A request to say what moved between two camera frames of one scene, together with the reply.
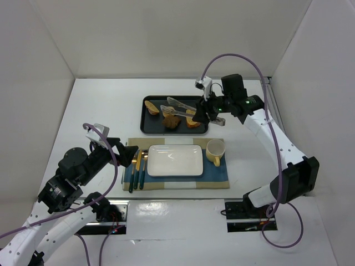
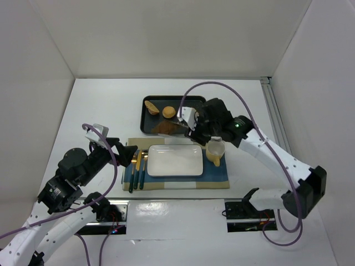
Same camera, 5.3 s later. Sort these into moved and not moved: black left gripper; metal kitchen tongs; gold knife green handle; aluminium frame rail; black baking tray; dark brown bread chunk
Moved: dark brown bread chunk; metal kitchen tongs
Not moved: black left gripper; aluminium frame rail; black baking tray; gold knife green handle
